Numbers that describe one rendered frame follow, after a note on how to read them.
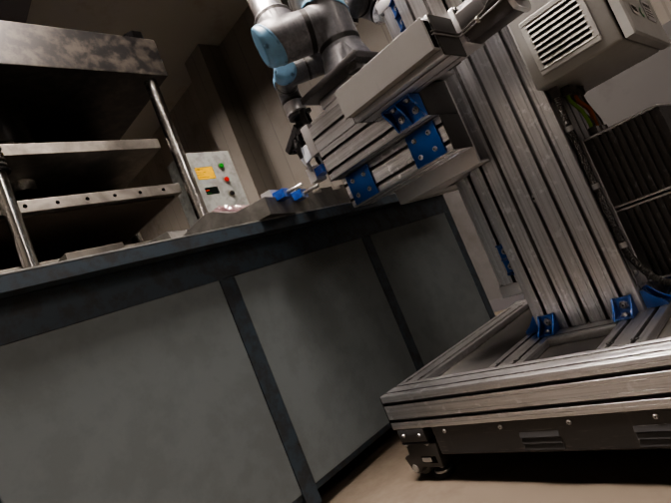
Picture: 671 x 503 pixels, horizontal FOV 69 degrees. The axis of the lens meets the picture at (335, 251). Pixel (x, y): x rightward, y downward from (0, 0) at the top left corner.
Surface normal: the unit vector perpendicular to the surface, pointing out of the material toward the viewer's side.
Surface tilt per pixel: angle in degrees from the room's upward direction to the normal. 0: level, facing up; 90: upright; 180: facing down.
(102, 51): 90
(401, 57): 90
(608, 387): 90
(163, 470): 90
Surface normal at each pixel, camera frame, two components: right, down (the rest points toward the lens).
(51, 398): 0.66, -0.33
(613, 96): -0.68, 0.22
